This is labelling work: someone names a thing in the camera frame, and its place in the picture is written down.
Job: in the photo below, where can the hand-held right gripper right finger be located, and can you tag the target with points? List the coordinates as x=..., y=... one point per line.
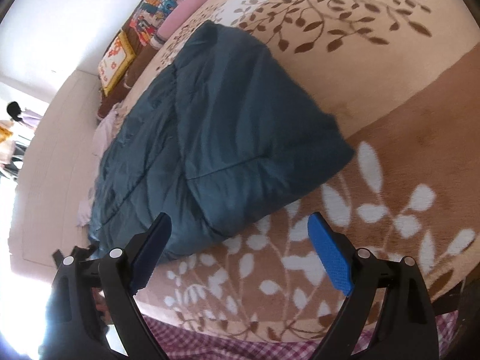
x=332, y=255

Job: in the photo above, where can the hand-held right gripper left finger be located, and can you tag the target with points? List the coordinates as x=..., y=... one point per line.
x=150, y=255

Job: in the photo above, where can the dark teal puffer jacket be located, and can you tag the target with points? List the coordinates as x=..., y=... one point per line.
x=225, y=120

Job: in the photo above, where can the cream headboard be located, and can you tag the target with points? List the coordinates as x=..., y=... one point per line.
x=48, y=176

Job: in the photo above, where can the pale floral quilt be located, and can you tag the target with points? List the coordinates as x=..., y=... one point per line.
x=105, y=131

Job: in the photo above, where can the brown pillow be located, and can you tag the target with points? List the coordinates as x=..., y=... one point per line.
x=112, y=101

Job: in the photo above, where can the beige leaf-patterned blanket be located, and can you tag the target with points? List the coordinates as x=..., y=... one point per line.
x=375, y=82

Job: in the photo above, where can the yellow floral cushion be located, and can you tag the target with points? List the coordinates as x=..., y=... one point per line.
x=114, y=60

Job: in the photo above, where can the pink pillow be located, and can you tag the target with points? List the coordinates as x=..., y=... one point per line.
x=180, y=15

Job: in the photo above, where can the cartoon print pillow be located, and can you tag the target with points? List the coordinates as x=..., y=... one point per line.
x=157, y=7

